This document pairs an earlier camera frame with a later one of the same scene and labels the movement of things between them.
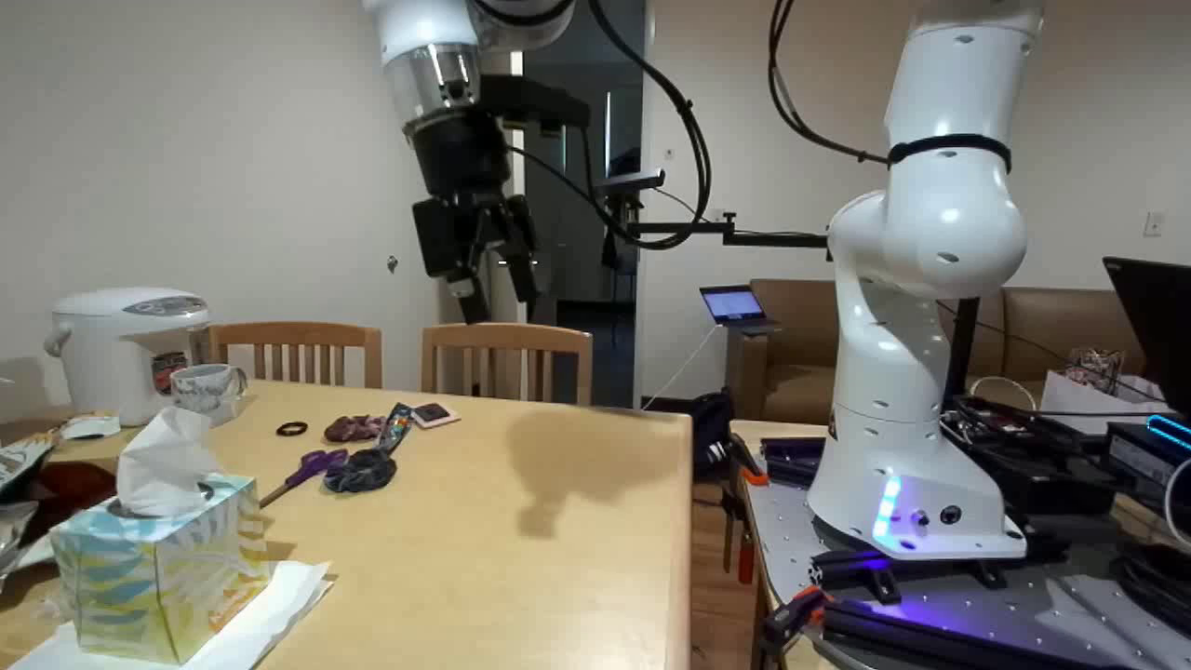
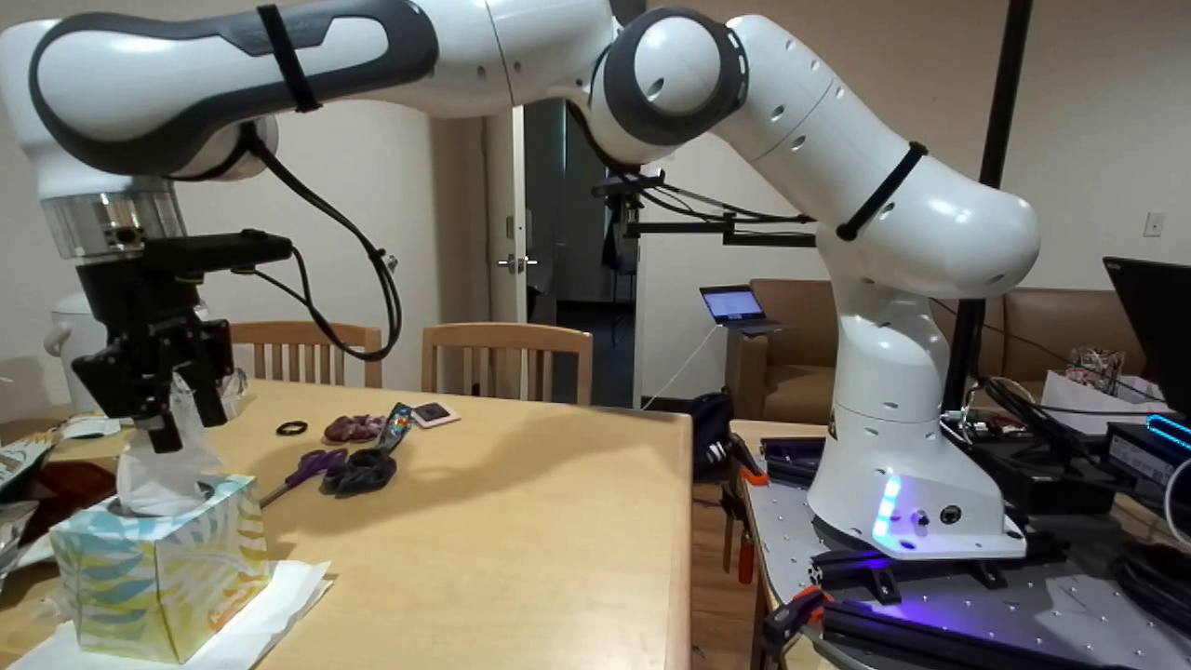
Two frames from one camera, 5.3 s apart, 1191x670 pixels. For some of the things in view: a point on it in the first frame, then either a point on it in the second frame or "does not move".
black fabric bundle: (361, 473) does not move
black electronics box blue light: (1145, 454) does not move
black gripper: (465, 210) -> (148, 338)
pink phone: (428, 413) does not move
